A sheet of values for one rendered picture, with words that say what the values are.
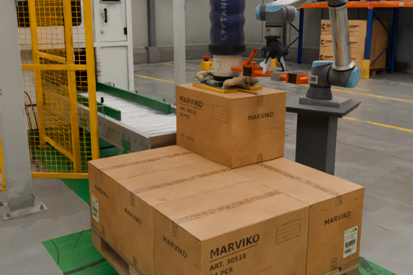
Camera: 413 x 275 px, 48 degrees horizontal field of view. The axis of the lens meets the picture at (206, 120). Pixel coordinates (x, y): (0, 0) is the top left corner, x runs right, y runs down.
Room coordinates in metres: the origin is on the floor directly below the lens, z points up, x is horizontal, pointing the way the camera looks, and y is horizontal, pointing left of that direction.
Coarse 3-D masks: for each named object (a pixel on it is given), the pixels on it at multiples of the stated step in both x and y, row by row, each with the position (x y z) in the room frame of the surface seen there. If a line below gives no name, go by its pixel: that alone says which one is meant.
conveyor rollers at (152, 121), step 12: (96, 96) 4.74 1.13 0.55; (108, 96) 4.73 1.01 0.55; (120, 108) 4.13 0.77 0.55; (132, 108) 4.18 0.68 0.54; (144, 108) 4.15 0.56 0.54; (132, 120) 3.68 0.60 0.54; (144, 120) 3.65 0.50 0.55; (156, 120) 3.70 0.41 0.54; (168, 120) 3.67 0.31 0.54; (144, 132) 3.27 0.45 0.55; (156, 132) 3.30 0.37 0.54; (168, 132) 3.27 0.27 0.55
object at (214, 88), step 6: (192, 84) 2.90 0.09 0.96; (198, 84) 2.86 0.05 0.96; (204, 84) 2.83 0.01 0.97; (210, 84) 2.83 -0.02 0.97; (216, 84) 2.83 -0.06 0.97; (222, 84) 2.73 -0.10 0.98; (216, 90) 2.69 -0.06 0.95; (222, 90) 2.64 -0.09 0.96; (228, 90) 2.65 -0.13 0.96; (234, 90) 2.67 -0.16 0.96
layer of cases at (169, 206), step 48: (96, 192) 2.52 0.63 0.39; (144, 192) 2.13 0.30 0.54; (192, 192) 2.13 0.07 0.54; (240, 192) 2.13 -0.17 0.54; (288, 192) 2.13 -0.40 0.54; (336, 192) 2.13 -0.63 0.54; (144, 240) 2.03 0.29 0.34; (192, 240) 1.69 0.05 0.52; (240, 240) 1.75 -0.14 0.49; (288, 240) 1.91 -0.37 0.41; (336, 240) 2.10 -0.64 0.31
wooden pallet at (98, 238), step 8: (96, 232) 2.55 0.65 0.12; (96, 240) 2.55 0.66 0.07; (104, 240) 2.45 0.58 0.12; (96, 248) 2.56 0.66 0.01; (104, 248) 2.52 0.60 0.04; (112, 248) 2.36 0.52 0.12; (104, 256) 2.46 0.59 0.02; (112, 256) 2.45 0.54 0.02; (120, 256) 2.27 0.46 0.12; (112, 264) 2.36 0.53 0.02; (120, 264) 2.36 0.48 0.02; (128, 264) 2.19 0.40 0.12; (352, 264) 2.17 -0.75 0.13; (120, 272) 2.28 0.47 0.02; (128, 272) 2.28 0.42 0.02; (136, 272) 2.11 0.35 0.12; (336, 272) 2.10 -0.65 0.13; (344, 272) 2.14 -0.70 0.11; (352, 272) 2.18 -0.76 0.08
